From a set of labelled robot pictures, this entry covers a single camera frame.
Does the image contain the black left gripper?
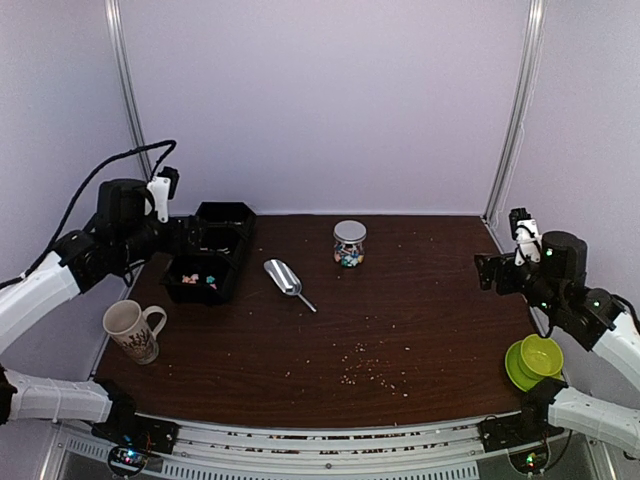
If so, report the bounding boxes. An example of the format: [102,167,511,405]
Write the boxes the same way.
[117,214,207,267]

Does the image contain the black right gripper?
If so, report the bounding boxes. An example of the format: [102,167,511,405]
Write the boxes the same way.
[475,251,562,320]

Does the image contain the black three-compartment candy tray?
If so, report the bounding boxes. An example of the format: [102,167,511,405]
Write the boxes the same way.
[160,202,256,306]

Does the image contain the silver metal scoop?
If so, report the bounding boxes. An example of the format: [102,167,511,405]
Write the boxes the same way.
[263,259,317,313]

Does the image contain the clear plastic jar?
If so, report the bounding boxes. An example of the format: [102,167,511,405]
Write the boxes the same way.
[333,237,365,268]

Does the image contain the silver metal jar lid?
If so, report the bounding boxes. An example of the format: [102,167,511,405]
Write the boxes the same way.
[333,220,367,244]

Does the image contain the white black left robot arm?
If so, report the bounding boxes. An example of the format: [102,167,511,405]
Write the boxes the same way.
[1,168,203,444]

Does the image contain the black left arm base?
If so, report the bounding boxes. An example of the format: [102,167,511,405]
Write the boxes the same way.
[89,379,179,479]

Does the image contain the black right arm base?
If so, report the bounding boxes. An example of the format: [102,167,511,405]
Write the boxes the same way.
[478,378,568,477]

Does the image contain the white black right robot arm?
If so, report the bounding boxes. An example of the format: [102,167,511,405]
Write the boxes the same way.
[474,224,639,457]

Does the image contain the beige patterned ceramic mug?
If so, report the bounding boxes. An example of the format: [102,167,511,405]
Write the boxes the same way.
[102,299,167,365]

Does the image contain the green bowl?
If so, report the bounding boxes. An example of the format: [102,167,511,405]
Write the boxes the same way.
[517,334,564,379]

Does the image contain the green saucer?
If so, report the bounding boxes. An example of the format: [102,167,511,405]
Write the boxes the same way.
[504,341,542,392]

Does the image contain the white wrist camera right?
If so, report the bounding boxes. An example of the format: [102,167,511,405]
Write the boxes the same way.
[509,207,542,266]

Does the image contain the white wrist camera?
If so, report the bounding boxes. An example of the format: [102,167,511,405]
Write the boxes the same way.
[144,167,180,223]
[509,207,542,266]

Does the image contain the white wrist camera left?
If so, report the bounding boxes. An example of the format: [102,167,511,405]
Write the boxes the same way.
[144,167,180,223]

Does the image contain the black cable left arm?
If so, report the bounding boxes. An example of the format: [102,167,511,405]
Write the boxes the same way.
[0,139,178,291]

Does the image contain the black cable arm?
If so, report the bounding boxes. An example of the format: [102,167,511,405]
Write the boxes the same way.
[534,292,640,341]
[0,139,178,291]

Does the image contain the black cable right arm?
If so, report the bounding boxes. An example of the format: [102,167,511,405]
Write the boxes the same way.
[534,292,640,341]

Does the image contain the aluminium corner post left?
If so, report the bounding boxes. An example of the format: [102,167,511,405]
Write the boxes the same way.
[103,0,154,179]

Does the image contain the aluminium corner post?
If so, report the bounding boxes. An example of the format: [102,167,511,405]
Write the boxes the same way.
[484,0,547,228]
[103,0,154,179]

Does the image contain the aluminium corner post right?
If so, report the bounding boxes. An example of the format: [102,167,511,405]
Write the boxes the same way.
[484,0,547,228]

